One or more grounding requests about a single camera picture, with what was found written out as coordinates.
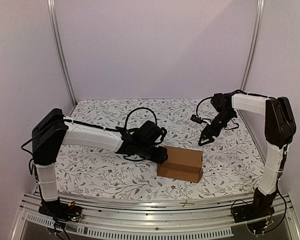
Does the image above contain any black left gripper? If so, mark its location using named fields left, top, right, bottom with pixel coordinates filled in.
left=136, top=142, right=168, bottom=164

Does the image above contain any brown cardboard box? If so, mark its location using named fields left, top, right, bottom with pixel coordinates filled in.
left=157, top=146, right=203, bottom=183

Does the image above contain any floral patterned table mat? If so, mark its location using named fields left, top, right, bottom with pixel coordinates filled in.
left=34, top=98, right=268, bottom=201

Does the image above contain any right robot arm white sleeve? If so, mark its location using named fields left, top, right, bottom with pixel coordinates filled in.
left=210, top=89, right=298, bottom=205

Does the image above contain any robot arm white sleeve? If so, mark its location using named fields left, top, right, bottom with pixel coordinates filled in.
left=210, top=89, right=298, bottom=205
left=20, top=107, right=163, bottom=203

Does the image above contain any left robot arm white sleeve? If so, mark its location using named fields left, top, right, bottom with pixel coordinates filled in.
left=20, top=107, right=163, bottom=203

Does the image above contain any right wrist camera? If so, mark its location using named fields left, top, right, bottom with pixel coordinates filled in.
left=190, top=114, right=211, bottom=125

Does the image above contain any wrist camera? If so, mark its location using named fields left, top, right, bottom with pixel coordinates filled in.
left=156, top=127, right=167, bottom=145
left=190, top=114, right=211, bottom=125

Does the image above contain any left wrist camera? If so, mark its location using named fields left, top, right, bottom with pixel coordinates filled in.
left=156, top=127, right=167, bottom=145

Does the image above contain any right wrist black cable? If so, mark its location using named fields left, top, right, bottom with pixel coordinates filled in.
left=195, top=97, right=241, bottom=131

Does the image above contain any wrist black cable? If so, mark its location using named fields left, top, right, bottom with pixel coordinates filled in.
left=123, top=106, right=159, bottom=131
left=195, top=97, right=241, bottom=131

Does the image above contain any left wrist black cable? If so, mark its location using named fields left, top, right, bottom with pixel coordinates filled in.
left=123, top=106, right=159, bottom=131

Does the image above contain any aluminium front rail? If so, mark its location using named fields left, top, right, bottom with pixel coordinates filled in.
left=9, top=192, right=300, bottom=240

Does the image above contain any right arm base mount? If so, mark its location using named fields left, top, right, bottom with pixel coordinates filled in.
left=230, top=203, right=275, bottom=223

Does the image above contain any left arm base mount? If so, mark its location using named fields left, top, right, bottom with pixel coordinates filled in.
left=38, top=198, right=83, bottom=222

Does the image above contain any right aluminium frame post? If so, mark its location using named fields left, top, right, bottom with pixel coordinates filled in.
left=240, top=0, right=265, bottom=91

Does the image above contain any aluminium frame post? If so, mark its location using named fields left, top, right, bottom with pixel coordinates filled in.
left=240, top=0, right=265, bottom=91
left=46, top=0, right=78, bottom=107

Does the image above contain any left aluminium frame post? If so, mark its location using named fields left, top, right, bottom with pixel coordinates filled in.
left=46, top=0, right=78, bottom=107

